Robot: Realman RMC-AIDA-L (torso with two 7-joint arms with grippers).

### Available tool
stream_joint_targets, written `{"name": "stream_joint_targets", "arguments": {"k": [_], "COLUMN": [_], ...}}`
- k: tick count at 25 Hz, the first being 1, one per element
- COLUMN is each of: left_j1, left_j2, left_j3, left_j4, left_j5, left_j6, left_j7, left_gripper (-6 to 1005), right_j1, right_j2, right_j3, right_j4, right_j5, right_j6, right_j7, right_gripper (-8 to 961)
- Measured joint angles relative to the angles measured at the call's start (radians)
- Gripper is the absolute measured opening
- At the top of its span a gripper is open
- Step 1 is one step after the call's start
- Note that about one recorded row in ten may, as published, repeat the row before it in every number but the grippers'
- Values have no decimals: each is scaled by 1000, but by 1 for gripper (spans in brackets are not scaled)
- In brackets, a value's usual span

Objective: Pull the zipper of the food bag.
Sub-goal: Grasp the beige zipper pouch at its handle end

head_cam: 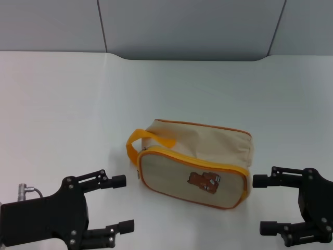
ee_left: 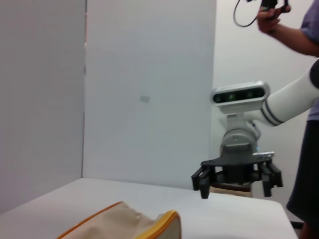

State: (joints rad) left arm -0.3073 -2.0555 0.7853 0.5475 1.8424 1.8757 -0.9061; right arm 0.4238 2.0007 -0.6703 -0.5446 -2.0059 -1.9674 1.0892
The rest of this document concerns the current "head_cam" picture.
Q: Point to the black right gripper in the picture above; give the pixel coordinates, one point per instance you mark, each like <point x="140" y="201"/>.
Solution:
<point x="317" y="200"/>

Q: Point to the beige food bag orange trim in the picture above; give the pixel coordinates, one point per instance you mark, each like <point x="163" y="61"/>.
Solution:
<point x="182" y="169"/>

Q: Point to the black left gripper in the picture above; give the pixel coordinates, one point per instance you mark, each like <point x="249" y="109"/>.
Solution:
<point x="52" y="218"/>

